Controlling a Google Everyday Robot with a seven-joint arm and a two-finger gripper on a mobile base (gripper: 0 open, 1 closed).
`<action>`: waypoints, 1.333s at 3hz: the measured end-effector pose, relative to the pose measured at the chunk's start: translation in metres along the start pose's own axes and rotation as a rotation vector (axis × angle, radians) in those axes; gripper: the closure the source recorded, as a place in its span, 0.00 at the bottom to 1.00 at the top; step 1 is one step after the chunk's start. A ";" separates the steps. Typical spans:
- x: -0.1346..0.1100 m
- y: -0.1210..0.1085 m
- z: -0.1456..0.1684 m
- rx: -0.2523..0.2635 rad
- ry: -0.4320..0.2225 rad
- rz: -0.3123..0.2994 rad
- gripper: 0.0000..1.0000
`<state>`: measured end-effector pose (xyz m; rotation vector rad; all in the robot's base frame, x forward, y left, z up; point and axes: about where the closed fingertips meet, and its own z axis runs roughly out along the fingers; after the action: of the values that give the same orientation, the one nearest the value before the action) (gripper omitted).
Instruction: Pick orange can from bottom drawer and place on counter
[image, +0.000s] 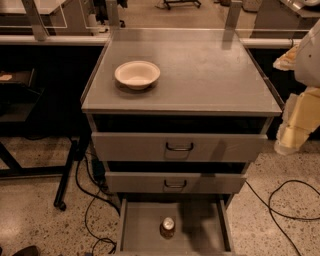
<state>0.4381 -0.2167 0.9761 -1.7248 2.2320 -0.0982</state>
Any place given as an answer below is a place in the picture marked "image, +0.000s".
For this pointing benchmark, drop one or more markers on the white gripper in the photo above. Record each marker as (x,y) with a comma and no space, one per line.
(308,60)

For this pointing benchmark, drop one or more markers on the grey drawer cabinet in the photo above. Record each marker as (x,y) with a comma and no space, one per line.
(208,85)

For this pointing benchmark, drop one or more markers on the grey bottom drawer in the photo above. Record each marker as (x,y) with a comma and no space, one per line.
(201,228)

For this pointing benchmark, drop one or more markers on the grey drawer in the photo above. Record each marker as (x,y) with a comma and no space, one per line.
(201,228)
(180,147)
(187,183)

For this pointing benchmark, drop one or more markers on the grey top drawer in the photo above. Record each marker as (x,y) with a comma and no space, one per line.
(180,147)

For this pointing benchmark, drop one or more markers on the grey middle drawer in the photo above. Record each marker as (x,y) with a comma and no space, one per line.
(187,183)

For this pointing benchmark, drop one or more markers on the white paper bowl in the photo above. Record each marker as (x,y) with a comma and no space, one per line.
(137,75)

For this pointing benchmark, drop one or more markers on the dark shoe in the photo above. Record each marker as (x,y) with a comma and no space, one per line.
(28,251)

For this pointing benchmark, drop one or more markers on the black table frame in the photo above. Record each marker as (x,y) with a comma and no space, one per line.
(18,103)

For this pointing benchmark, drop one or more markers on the white horizontal rail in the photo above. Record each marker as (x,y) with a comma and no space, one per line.
(259,43)

